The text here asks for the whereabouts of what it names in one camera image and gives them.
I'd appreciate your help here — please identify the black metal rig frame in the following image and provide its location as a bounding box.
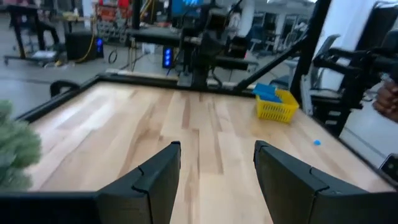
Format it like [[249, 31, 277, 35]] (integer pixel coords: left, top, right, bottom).
[[15, 0, 398, 187]]

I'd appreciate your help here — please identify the yellow plastic basket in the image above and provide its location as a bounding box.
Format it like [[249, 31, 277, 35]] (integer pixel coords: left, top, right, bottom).
[[255, 89, 300, 124]]

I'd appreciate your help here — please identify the blue-screen monitor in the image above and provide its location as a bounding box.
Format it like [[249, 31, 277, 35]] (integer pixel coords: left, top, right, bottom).
[[170, 0, 206, 16]]

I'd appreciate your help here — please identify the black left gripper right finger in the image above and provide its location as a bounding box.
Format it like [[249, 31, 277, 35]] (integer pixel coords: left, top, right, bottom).
[[253, 140, 371, 224]]

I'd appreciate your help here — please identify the blue sponge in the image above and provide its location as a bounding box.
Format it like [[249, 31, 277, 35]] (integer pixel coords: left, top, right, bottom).
[[259, 92, 283, 104], [252, 83, 278, 98]]

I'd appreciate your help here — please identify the potted green plant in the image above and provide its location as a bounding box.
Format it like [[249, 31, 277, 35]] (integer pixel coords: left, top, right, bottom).
[[0, 99, 43, 190]]

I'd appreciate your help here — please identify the black table-level camera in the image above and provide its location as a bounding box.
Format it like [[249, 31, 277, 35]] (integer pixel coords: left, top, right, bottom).
[[379, 154, 398, 181]]

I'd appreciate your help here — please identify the person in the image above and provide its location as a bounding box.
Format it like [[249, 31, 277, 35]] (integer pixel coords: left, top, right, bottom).
[[372, 80, 398, 123]]

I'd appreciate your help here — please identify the red storage bin rack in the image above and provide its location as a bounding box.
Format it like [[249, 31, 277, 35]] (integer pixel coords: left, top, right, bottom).
[[96, 0, 131, 35]]

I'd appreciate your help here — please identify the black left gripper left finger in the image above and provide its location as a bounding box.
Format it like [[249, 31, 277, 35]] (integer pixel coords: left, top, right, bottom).
[[96, 141, 182, 224]]

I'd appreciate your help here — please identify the black cable loop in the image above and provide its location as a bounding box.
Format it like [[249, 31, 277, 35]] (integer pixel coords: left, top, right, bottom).
[[49, 80, 81, 98]]

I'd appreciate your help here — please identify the black computer tower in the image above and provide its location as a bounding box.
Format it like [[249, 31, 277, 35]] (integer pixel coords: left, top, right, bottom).
[[162, 45, 175, 69], [65, 30, 105, 62]]

